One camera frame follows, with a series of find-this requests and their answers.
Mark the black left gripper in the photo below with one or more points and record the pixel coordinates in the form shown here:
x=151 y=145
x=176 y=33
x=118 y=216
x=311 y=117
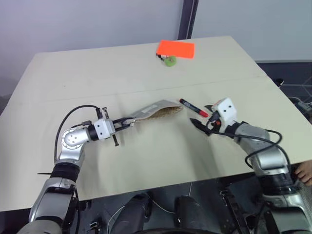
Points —
x=115 y=140

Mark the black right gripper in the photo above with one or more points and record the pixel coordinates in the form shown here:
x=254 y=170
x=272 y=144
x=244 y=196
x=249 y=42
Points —
x=215 y=122

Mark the grey grid pouch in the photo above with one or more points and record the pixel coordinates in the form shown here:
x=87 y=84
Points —
x=156 y=111

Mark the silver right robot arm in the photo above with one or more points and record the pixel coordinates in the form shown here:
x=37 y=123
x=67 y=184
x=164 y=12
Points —
x=268 y=158

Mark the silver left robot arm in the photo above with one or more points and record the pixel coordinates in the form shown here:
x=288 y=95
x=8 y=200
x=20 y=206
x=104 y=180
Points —
x=70 y=141

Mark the red marker with black cap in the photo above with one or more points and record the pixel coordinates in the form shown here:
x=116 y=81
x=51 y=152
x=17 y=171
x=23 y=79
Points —
x=193 y=106

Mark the orange flat pouch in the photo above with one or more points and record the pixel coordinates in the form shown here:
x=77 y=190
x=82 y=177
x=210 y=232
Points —
x=176 y=49

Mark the black zip tie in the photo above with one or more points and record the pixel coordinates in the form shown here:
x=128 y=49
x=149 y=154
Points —
x=44 y=173

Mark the person's bare hand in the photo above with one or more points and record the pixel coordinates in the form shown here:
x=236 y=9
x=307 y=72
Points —
x=304 y=173

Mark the green round charm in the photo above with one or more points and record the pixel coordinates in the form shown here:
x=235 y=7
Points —
x=170 y=61

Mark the black table edge clamp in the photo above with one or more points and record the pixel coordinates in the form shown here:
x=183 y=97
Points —
x=280 y=81

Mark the dark rounded shape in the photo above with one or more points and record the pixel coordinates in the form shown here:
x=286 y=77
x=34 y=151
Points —
x=132 y=213
x=189 y=214

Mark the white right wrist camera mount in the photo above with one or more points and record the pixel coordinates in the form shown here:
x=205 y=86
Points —
x=226 y=109

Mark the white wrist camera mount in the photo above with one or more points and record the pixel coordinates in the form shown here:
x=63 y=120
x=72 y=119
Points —
x=226 y=109
x=102 y=129

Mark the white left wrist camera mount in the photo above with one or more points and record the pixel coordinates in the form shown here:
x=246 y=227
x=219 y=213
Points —
x=102 y=129

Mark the dark vertical post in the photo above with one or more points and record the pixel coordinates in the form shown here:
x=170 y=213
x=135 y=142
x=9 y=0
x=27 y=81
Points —
x=186 y=19

